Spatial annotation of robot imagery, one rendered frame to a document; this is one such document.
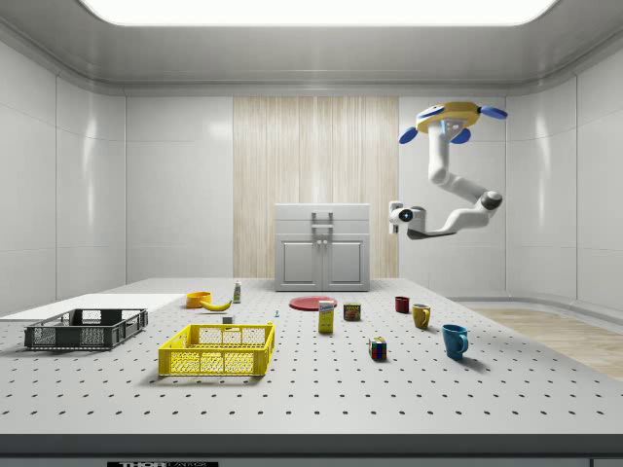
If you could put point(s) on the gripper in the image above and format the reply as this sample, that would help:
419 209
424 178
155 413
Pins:
394 206

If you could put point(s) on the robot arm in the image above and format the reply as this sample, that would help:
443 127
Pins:
440 155

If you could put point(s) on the white cabinet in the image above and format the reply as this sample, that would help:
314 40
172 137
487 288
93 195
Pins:
321 253

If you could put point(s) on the red mug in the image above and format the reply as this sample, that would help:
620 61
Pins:
401 305

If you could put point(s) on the drone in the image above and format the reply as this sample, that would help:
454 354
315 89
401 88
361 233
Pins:
452 110

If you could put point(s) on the yellow mug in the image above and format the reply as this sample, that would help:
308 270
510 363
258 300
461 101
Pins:
420 317

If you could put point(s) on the flat-sided can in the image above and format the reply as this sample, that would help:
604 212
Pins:
352 312

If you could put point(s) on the red plate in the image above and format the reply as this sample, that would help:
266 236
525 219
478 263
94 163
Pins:
306 303

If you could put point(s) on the puzzle cube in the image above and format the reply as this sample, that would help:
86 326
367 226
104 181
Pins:
377 349

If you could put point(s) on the blue mug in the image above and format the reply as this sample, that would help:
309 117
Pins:
453 343

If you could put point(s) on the small white bottle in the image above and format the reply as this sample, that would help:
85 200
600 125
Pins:
237 293

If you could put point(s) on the grey cube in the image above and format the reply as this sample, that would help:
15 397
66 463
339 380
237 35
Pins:
228 319

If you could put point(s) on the banana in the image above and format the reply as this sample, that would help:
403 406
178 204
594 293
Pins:
216 307

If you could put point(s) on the yellow bowl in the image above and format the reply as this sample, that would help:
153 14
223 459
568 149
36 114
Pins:
194 299

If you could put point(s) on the yellow basket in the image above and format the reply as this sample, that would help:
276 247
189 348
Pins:
209 360

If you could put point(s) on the dark grey basket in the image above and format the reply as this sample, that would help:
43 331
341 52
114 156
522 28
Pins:
68 335

